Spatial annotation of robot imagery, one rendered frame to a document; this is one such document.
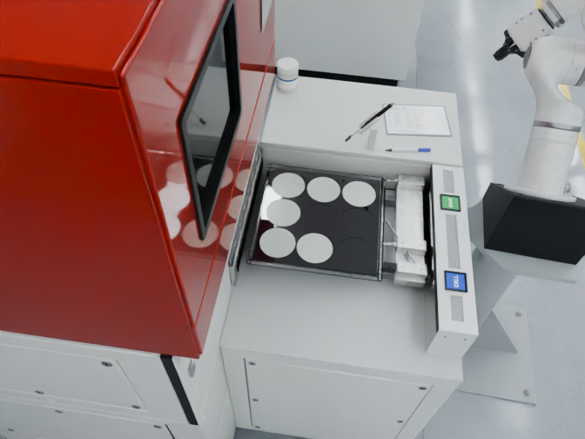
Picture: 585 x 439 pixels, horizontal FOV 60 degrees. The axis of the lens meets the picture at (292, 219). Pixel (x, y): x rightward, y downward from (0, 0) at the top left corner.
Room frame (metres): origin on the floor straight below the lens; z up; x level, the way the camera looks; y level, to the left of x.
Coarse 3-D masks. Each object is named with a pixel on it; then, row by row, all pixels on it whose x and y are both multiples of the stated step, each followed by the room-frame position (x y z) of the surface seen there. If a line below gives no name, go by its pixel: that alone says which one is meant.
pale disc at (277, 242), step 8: (272, 232) 0.85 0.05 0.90; (280, 232) 0.85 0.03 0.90; (288, 232) 0.85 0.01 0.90; (264, 240) 0.82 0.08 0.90; (272, 240) 0.82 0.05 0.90; (280, 240) 0.82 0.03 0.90; (288, 240) 0.82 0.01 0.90; (264, 248) 0.79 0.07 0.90; (272, 248) 0.79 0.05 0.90; (280, 248) 0.80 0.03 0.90; (288, 248) 0.80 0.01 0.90; (272, 256) 0.77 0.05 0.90; (280, 256) 0.77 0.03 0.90
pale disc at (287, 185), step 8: (280, 176) 1.07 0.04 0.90; (288, 176) 1.07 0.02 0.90; (296, 176) 1.07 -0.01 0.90; (272, 184) 1.03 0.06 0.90; (280, 184) 1.03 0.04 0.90; (288, 184) 1.03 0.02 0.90; (296, 184) 1.04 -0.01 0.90; (304, 184) 1.04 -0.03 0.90; (280, 192) 1.00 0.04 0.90; (288, 192) 1.00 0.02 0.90; (296, 192) 1.00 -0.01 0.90
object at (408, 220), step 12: (396, 192) 1.04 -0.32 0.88; (408, 192) 1.04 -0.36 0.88; (420, 192) 1.04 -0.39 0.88; (396, 204) 0.99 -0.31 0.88; (408, 204) 0.99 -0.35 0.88; (420, 204) 1.00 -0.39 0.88; (396, 216) 0.94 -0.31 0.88; (408, 216) 0.95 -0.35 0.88; (420, 216) 0.95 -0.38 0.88; (396, 228) 0.90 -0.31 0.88; (408, 228) 0.90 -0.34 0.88; (420, 228) 0.90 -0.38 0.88; (396, 240) 0.86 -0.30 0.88
